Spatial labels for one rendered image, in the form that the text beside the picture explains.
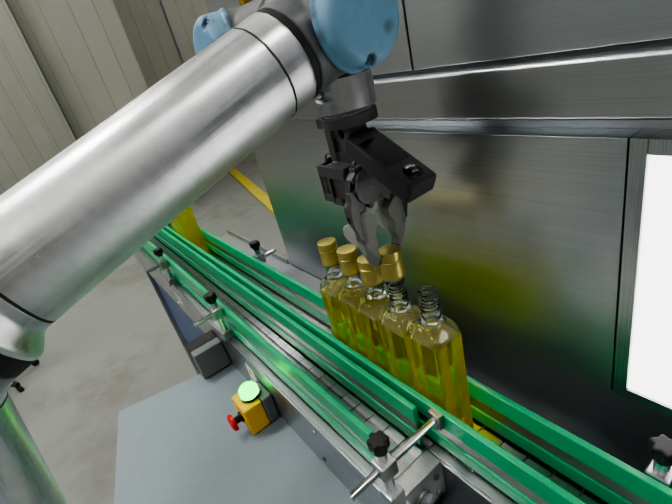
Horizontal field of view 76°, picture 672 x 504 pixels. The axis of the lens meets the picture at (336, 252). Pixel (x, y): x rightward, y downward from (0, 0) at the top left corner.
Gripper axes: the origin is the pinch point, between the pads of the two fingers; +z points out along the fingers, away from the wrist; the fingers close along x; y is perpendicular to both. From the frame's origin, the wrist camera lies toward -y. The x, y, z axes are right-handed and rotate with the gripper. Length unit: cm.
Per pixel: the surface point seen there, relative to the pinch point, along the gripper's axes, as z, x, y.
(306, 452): 43, 16, 19
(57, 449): 118, 86, 182
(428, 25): -26.8, -15.4, 1.3
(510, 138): -13.0, -12.3, -11.9
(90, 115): -8, -68, 727
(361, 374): 22.3, 6.0, 6.3
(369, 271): 3.9, 0.9, 4.4
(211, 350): 36, 19, 58
